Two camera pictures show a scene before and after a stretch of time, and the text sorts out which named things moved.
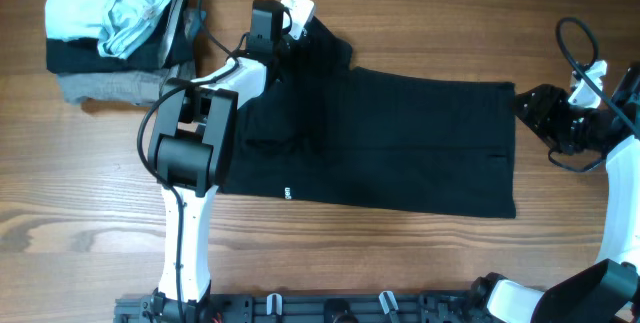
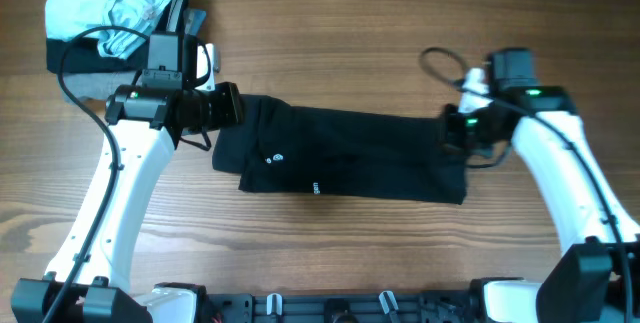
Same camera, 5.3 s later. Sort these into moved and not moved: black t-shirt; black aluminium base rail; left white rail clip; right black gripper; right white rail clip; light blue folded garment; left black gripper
Moved: right black gripper; left black gripper; black t-shirt
Not moved: light blue folded garment; left white rail clip; right white rail clip; black aluminium base rail
